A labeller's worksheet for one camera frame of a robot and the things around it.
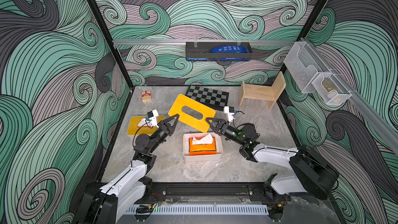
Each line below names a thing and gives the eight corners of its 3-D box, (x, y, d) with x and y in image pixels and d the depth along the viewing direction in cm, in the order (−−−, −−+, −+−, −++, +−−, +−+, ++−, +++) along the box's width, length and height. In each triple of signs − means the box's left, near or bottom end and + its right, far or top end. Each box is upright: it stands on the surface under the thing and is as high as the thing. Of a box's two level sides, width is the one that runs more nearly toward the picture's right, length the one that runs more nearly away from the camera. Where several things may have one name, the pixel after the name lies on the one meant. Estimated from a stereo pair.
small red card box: (140, 101, 114) (139, 99, 112) (142, 93, 119) (142, 91, 117) (150, 101, 114) (150, 99, 112) (152, 93, 119) (152, 90, 117)
